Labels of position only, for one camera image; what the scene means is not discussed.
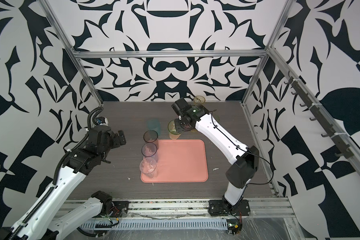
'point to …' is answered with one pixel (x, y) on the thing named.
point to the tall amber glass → (199, 99)
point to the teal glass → (154, 124)
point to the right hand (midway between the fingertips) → (181, 125)
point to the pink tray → (183, 160)
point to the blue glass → (149, 150)
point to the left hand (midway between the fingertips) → (113, 131)
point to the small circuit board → (232, 226)
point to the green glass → (173, 134)
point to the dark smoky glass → (151, 136)
